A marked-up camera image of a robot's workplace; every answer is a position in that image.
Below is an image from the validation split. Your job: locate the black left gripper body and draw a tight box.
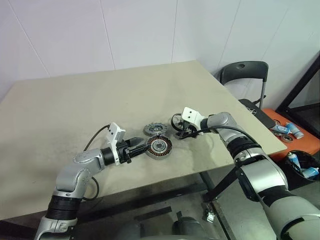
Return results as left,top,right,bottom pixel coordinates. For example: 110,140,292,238
116,139,132,165

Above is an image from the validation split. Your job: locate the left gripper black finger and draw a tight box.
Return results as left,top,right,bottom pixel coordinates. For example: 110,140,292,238
126,145,149,158
129,136,145,148

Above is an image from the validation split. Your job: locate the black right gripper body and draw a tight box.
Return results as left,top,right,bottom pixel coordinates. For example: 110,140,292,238
183,121,198,138

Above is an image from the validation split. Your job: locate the black ring part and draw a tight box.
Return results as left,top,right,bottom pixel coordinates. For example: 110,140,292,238
170,112,186,132

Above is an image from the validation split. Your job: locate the grey copper-wound motor stator housing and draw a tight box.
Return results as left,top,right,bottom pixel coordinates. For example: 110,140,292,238
145,135,174,160

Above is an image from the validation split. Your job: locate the grey toothed gear disc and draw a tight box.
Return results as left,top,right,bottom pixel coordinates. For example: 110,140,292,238
143,121,171,137

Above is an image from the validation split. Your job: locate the long black tape strip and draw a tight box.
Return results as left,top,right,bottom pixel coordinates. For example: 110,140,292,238
134,206,172,221

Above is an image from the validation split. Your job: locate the black folding chair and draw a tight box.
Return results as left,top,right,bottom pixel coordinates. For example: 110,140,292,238
219,60,275,130

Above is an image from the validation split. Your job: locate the dark rounded grey shape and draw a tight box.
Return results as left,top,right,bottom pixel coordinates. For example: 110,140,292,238
173,216,202,237

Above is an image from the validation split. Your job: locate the blue white tube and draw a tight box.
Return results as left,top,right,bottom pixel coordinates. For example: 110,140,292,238
287,152,301,171
284,121,305,139
301,166,320,179
271,124,292,135

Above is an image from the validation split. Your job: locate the black waste bin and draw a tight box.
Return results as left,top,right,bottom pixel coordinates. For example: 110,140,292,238
284,149,320,191

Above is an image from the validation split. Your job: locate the orange tray with parts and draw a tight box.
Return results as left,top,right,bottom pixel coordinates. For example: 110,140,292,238
261,107,320,163

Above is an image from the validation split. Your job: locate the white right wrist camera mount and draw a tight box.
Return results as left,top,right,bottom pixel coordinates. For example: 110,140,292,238
181,106,208,137

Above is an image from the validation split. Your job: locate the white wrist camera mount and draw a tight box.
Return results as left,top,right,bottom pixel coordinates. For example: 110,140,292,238
181,106,208,137
104,122,127,166

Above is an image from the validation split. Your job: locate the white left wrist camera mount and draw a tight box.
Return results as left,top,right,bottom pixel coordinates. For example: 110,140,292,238
104,122,127,166

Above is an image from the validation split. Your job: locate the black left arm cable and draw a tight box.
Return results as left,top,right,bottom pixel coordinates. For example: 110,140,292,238
82,124,111,201

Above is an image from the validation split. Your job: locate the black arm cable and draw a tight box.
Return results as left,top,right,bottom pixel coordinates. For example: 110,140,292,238
82,124,111,201
179,126,263,151

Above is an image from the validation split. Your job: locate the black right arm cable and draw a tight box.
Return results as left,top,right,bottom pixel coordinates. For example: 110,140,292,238
179,126,263,151

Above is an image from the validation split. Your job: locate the black metal table frame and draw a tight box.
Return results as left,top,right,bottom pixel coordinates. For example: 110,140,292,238
0,164,241,226

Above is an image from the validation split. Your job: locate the silver table foot bracket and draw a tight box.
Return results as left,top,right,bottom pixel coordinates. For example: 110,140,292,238
204,199,216,222

